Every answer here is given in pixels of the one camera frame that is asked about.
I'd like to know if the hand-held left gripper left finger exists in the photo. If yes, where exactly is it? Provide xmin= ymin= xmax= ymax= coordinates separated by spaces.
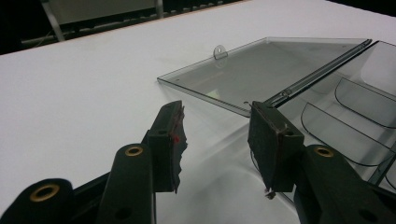
xmin=147 ymin=100 xmax=189 ymax=194

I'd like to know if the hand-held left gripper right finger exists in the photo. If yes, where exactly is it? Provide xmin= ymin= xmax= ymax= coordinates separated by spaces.
xmin=247 ymin=101 xmax=305 ymax=200

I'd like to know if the clear plastic compartment box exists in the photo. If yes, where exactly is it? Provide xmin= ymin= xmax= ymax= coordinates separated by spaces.
xmin=157 ymin=36 xmax=396 ymax=194

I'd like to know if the white metal stand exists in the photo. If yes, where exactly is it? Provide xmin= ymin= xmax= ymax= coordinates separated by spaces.
xmin=40 ymin=0 xmax=165 ymax=42

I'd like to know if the grey metal rail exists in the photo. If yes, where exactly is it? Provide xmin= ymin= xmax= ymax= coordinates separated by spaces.
xmin=21 ymin=0 xmax=242 ymax=47

